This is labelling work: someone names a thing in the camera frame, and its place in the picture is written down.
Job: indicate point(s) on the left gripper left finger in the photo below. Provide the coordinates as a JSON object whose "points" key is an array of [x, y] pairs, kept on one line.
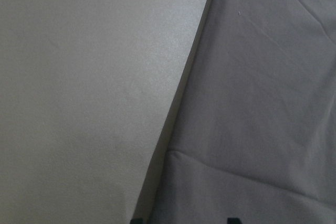
{"points": [[137, 221]]}

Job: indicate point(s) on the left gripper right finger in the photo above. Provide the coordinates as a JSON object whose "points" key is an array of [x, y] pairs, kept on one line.
{"points": [[232, 220]]}

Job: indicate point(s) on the dark brown t-shirt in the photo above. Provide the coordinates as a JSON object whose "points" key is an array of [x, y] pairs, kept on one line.
{"points": [[251, 131]]}

